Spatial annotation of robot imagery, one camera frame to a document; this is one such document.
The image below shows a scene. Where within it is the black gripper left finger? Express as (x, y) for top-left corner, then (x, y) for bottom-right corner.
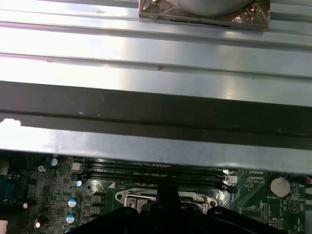
(72, 184), (169, 234)

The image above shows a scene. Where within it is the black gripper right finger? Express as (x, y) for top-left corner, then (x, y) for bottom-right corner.
(168, 184), (290, 234)

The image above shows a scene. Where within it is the metal socket cover frame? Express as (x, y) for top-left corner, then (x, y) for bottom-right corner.
(123, 195), (158, 213)

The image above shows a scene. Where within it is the CPU socket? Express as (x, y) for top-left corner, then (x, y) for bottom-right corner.
(114, 189), (220, 216)

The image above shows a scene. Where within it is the black RAM slot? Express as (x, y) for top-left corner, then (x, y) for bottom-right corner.
(86, 162), (229, 173)
(86, 170), (231, 187)

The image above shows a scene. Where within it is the green motherboard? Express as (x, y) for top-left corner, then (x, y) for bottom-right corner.
(0, 153), (312, 234)

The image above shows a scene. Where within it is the silver coin cell battery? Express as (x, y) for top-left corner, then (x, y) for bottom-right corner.
(270, 177), (291, 198)

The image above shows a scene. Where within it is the black open PC case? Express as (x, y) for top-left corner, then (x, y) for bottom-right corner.
(0, 79), (312, 176)

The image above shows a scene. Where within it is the blue video port connector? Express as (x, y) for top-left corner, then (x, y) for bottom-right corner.
(0, 174), (15, 201)

